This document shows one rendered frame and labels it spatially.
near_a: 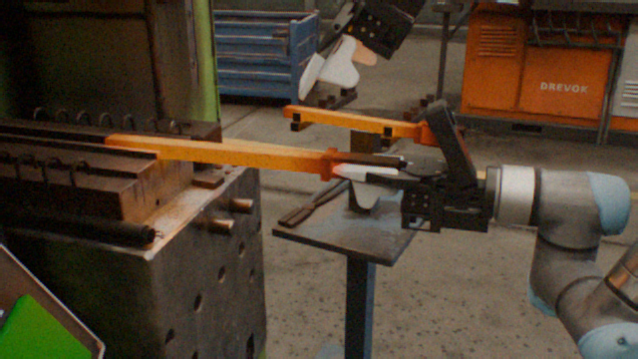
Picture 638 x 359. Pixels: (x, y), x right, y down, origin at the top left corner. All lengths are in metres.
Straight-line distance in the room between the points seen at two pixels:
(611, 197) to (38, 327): 0.61
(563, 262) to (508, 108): 3.49
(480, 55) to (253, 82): 1.79
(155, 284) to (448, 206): 0.40
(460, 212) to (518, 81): 3.46
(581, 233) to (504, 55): 3.43
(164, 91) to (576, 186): 0.75
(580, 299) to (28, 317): 0.56
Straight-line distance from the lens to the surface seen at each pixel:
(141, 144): 0.86
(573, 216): 0.72
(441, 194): 0.71
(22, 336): 0.45
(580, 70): 4.15
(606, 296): 0.67
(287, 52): 4.43
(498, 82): 4.17
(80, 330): 0.51
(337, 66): 0.65
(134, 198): 0.80
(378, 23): 0.67
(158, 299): 0.78
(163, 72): 1.11
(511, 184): 0.71
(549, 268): 0.75
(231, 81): 4.66
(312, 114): 1.19
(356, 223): 1.30
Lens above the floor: 1.29
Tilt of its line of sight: 24 degrees down
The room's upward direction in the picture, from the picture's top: straight up
